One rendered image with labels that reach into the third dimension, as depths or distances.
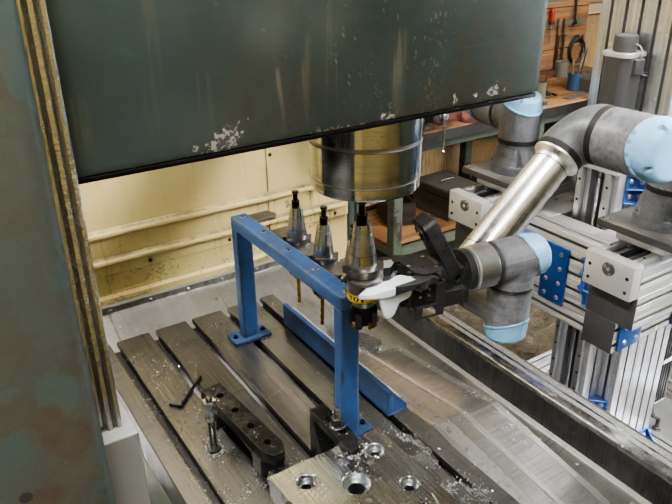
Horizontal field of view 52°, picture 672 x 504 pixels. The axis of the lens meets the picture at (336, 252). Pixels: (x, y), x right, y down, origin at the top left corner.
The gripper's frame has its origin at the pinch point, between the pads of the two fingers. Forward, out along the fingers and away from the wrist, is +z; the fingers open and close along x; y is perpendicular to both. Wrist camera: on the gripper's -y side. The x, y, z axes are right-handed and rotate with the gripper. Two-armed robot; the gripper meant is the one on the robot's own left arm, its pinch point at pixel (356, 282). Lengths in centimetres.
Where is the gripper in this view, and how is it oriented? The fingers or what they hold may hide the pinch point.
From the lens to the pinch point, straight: 106.0
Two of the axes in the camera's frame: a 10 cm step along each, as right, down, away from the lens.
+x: -4.2, -3.9, 8.2
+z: -9.1, 1.9, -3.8
